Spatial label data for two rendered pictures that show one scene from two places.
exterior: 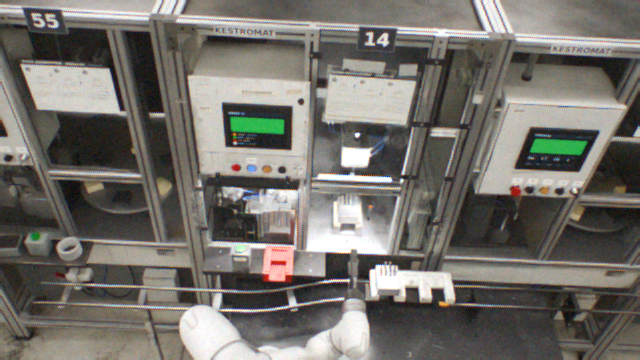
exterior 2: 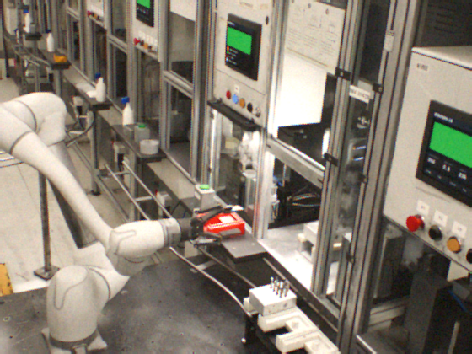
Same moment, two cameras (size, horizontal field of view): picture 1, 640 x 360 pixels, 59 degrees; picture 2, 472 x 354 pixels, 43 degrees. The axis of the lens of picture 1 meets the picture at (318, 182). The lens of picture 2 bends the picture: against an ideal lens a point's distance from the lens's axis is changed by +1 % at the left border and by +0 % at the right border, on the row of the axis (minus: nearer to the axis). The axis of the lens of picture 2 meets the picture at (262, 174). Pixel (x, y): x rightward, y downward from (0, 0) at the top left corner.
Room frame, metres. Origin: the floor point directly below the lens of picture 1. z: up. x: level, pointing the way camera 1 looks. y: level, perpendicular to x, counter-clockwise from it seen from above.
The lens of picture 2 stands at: (0.61, -1.75, 2.05)
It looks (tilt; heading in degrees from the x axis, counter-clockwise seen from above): 23 degrees down; 60
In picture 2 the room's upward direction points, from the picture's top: 5 degrees clockwise
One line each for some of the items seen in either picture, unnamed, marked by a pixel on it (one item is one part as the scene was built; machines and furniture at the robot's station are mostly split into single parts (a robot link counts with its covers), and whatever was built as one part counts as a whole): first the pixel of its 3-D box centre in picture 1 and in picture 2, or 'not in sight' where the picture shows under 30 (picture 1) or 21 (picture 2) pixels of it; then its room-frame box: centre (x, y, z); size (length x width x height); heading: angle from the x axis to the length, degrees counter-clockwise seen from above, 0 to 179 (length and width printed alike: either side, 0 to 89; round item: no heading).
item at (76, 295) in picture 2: not in sight; (73, 298); (0.91, -0.02, 0.85); 0.18 x 0.16 x 0.22; 44
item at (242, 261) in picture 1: (241, 256); (205, 200); (1.52, 0.31, 0.97); 0.08 x 0.08 x 0.12; 2
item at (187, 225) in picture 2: (353, 293); (190, 228); (1.26, -0.16, 1.12); 0.09 x 0.07 x 0.08; 2
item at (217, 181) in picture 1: (252, 181); (231, 112); (1.58, 0.26, 1.37); 0.36 x 0.04 x 0.04; 92
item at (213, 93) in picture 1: (254, 113); (266, 51); (1.72, 0.26, 1.60); 0.42 x 0.29 x 0.46; 92
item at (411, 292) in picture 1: (410, 289); (288, 335); (1.50, -0.45, 0.84); 0.36 x 0.14 x 0.10; 92
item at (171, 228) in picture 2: (354, 310); (168, 233); (1.18, -0.17, 1.12); 0.09 x 0.06 x 0.09; 92
